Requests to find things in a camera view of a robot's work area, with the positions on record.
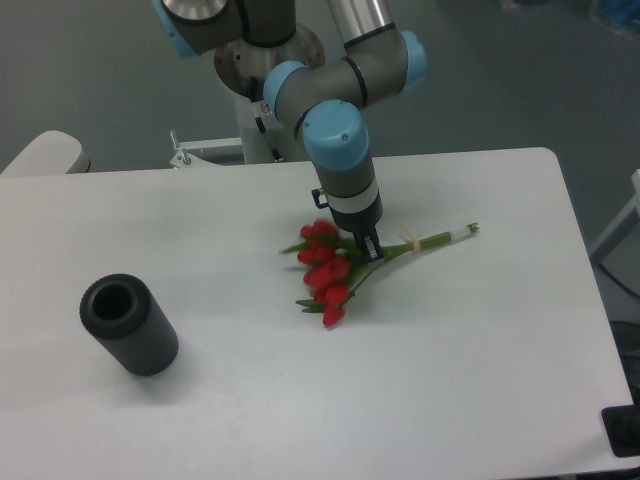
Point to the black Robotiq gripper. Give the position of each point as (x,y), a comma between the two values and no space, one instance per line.
(362,225)

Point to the red tulip bouquet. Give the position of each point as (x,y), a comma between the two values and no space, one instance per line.
(335,268)

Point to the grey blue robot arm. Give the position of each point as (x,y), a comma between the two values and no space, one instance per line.
(318,104)

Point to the black ribbed cylindrical vase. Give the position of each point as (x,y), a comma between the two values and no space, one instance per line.
(121,313)

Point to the black device at table edge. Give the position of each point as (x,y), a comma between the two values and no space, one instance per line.
(622,428)

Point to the white chair armrest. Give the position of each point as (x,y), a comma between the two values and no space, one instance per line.
(51,153)

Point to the white metal base frame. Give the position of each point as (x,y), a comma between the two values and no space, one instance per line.
(203,153)

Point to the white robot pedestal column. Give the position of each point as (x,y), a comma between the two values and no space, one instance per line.
(255,120)

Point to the white furniture frame right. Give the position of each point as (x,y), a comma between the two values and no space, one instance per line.
(618,228)

